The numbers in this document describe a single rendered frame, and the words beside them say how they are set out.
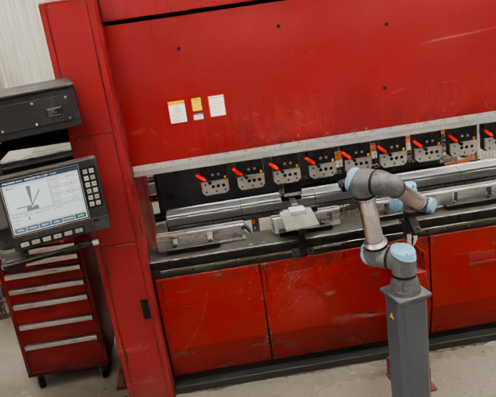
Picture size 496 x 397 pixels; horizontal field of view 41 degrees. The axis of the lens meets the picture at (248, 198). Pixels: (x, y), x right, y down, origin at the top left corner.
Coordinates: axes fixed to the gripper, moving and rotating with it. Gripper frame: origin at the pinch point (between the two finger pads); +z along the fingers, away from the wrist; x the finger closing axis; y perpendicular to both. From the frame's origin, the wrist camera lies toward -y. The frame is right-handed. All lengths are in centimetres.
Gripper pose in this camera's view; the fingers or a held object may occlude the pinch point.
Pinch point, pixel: (412, 245)
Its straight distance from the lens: 360.0
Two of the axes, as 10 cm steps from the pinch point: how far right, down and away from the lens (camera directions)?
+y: -2.5, -3.8, 8.9
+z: 1.2, 9.0, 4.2
